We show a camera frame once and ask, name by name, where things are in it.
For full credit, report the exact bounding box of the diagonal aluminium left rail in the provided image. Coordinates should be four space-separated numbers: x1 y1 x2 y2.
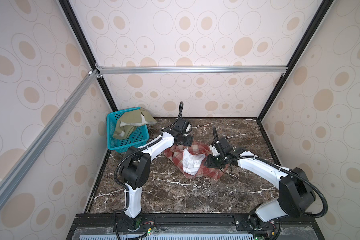
0 70 100 211

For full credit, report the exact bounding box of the red plaid skirt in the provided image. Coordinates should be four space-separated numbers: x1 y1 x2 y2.
164 141 224 181

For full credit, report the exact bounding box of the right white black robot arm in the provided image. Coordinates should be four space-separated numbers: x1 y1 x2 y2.
206 127 329 228

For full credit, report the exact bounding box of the teal plastic basket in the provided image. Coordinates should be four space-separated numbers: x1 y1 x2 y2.
106 107 150 151

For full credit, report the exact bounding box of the horizontal aluminium back rail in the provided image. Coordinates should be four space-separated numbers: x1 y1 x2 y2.
98 66 288 75

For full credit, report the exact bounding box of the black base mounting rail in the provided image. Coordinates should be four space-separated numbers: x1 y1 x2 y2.
67 213 324 240

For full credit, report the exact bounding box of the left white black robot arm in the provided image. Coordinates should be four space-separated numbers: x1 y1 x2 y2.
114 102 193 220

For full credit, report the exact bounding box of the olive green skirt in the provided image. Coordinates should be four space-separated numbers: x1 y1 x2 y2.
113 108 157 140

